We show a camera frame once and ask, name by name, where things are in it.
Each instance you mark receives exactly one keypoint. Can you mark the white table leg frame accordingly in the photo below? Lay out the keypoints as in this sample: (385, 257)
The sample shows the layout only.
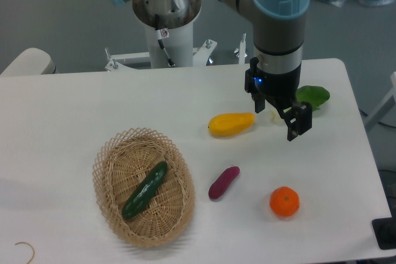
(382, 108)

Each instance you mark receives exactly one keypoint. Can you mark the woven wicker basket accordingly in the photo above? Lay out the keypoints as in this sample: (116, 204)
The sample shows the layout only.
(121, 165)

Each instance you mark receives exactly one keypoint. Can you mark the green bok choy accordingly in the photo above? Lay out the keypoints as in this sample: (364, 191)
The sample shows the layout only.
(315, 95)

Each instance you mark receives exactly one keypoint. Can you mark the purple sweet potato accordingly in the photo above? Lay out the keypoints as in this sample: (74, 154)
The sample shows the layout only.
(222, 183)

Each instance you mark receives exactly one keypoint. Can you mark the white chair armrest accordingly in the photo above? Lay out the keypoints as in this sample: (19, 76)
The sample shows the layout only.
(32, 61)

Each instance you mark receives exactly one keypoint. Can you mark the green cucumber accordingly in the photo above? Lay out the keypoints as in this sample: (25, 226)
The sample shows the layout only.
(145, 191)

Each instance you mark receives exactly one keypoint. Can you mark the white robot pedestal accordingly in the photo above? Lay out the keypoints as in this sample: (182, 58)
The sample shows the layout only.
(169, 30)

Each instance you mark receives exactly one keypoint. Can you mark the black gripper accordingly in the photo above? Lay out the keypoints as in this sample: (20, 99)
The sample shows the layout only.
(279, 90)

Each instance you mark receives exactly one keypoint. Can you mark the orange tangerine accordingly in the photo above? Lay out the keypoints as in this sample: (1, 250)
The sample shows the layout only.
(284, 201)

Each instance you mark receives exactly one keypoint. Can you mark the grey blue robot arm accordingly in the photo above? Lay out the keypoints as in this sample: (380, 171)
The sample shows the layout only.
(278, 34)

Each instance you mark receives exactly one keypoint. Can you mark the yellow mango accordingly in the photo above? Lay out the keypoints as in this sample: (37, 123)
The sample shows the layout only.
(230, 124)

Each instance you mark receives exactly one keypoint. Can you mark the black device at edge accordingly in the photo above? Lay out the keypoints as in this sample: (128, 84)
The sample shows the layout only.
(384, 230)

